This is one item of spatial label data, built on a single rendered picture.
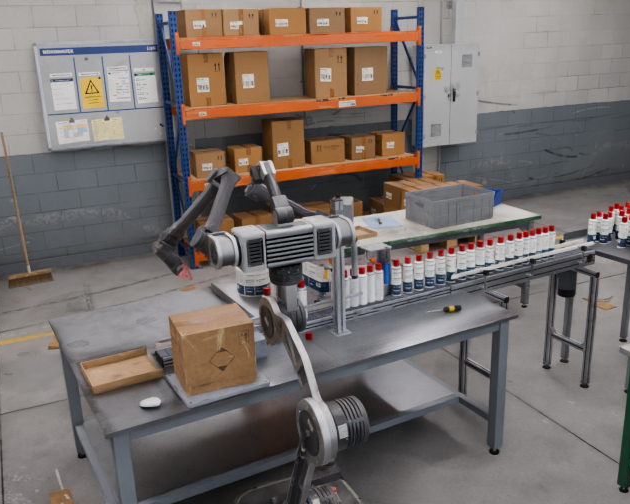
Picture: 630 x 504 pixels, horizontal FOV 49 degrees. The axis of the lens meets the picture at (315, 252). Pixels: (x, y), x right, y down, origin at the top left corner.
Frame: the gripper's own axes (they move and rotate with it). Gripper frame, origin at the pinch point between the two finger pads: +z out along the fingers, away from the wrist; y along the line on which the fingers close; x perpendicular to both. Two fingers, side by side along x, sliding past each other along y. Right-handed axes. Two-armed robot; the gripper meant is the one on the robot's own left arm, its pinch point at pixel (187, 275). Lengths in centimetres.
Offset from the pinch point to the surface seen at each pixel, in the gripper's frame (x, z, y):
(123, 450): 65, 6, -59
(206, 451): 59, 74, 1
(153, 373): 40.4, 8.5, -27.6
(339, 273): -49, 45, -26
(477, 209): -187, 185, 115
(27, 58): -44, -96, 439
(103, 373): 56, -2, -12
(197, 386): 29, 14, -54
